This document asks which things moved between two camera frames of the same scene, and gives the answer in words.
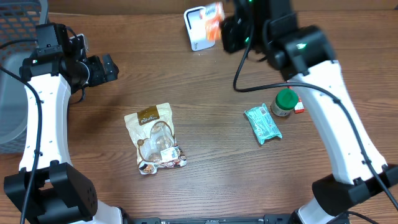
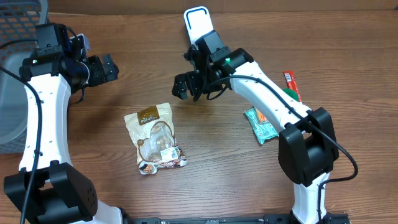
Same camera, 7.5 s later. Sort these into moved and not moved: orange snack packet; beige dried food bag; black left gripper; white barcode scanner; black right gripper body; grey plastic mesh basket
Moved: orange snack packet; black right gripper body
Not moved: white barcode scanner; grey plastic mesh basket; beige dried food bag; black left gripper
